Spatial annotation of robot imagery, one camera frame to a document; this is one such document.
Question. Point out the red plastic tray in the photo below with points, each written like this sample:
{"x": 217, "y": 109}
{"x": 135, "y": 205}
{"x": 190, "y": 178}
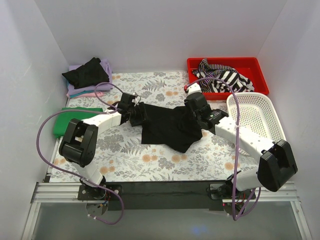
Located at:
{"x": 247, "y": 66}

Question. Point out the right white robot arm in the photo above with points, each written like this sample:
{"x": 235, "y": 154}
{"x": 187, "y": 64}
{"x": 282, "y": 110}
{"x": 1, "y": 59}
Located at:
{"x": 276, "y": 161}

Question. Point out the folded pink shirt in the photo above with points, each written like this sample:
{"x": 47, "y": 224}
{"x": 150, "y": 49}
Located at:
{"x": 86, "y": 95}

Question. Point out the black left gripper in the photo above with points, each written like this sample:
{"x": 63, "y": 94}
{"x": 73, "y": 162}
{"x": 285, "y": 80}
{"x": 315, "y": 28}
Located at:
{"x": 139, "y": 114}

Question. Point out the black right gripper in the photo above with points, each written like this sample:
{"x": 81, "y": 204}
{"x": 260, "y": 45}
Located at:
{"x": 191, "y": 114}

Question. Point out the black floral print t-shirt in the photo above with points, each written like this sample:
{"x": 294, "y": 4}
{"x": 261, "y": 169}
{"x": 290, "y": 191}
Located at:
{"x": 171, "y": 127}

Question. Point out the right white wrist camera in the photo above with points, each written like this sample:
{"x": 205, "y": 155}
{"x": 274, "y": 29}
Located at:
{"x": 192, "y": 88}

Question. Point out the black white striped shirt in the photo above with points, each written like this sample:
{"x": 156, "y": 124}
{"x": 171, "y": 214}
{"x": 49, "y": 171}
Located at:
{"x": 227, "y": 74}

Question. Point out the floral patterned table mat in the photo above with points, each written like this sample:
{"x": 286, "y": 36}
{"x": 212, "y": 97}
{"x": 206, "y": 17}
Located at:
{"x": 121, "y": 157}

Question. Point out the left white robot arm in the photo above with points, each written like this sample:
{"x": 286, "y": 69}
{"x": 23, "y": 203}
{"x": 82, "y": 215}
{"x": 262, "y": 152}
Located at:
{"x": 78, "y": 145}

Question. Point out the aluminium frame rail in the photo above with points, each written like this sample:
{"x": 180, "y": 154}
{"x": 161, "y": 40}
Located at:
{"x": 75, "y": 192}

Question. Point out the folded black shirt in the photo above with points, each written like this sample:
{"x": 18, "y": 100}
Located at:
{"x": 88, "y": 74}

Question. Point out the white perforated plastic basket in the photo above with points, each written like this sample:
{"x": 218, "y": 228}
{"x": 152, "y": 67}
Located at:
{"x": 256, "y": 114}

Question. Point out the folded teal shirt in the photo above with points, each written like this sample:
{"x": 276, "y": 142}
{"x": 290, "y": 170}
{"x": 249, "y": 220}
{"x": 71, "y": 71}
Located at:
{"x": 71, "y": 90}

